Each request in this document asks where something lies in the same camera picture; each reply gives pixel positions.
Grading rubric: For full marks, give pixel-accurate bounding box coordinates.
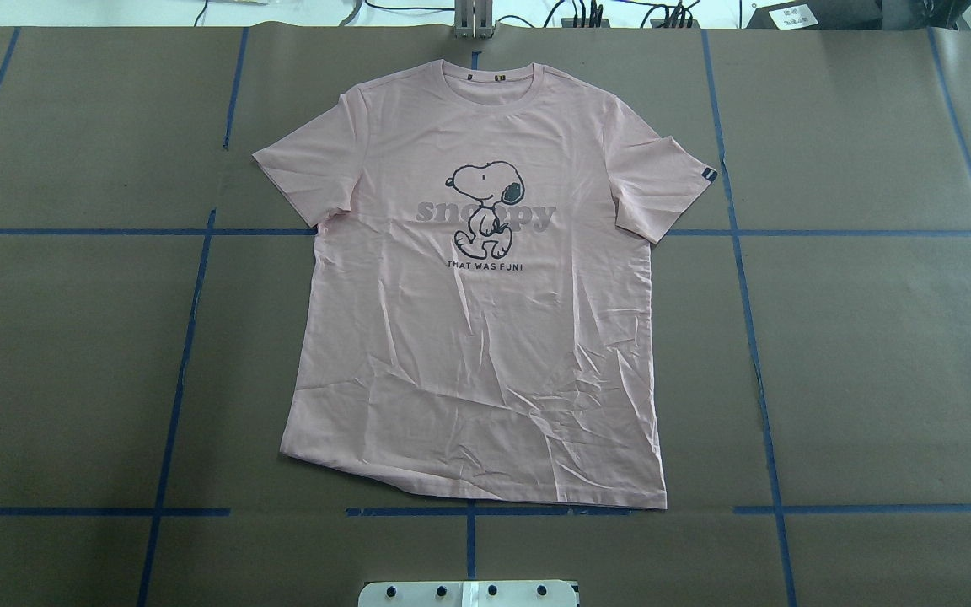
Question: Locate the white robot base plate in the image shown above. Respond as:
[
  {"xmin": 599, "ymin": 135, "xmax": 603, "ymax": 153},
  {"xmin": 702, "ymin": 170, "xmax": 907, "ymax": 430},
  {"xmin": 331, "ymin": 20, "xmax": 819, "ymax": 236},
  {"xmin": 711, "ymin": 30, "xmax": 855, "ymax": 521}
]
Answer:
[{"xmin": 357, "ymin": 579, "xmax": 581, "ymax": 606}]

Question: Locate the aluminium frame post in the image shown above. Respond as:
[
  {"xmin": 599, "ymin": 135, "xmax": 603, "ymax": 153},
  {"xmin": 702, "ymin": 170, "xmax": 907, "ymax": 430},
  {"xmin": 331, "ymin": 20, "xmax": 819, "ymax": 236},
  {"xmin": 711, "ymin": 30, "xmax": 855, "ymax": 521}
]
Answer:
[{"xmin": 453, "ymin": 0, "xmax": 496, "ymax": 40}]

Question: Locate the black box with label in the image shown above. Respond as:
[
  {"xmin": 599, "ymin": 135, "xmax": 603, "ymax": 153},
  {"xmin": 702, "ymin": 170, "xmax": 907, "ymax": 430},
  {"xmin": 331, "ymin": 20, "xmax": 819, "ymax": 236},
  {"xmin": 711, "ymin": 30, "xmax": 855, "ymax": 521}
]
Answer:
[{"xmin": 743, "ymin": 1, "xmax": 882, "ymax": 31}]

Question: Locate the pink Snoopy t-shirt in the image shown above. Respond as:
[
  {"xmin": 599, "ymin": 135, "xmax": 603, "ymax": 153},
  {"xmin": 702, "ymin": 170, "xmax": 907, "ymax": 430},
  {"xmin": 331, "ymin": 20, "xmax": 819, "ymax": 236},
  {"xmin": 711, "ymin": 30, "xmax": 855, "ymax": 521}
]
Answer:
[{"xmin": 253, "ymin": 59, "xmax": 716, "ymax": 510}]

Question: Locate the brown paper table cover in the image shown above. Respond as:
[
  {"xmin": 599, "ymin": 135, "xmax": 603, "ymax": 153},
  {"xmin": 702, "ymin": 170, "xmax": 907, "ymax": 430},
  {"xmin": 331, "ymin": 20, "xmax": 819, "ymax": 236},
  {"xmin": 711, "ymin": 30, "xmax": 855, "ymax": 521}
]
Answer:
[{"xmin": 0, "ymin": 22, "xmax": 971, "ymax": 606}]

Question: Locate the black power strip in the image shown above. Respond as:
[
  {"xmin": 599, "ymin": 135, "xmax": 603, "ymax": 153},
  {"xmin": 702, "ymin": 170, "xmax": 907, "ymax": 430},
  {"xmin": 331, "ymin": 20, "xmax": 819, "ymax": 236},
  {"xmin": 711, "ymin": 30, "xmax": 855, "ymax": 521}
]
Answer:
[{"xmin": 550, "ymin": 1, "xmax": 609, "ymax": 30}]

